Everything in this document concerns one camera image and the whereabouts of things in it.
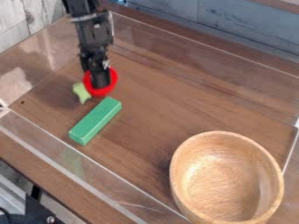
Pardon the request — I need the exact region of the green rectangular block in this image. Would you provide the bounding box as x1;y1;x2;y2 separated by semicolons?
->
69;97;123;145

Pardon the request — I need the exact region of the black clamp mount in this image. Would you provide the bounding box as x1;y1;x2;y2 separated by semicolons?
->
0;188;65;224

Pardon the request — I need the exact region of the wooden bowl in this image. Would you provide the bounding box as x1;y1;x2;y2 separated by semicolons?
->
169;131;284;224

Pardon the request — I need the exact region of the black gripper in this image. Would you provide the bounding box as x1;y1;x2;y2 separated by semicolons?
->
70;10;115;88

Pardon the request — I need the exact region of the clear acrylic enclosure wall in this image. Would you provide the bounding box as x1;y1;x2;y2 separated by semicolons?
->
0;16;299;224

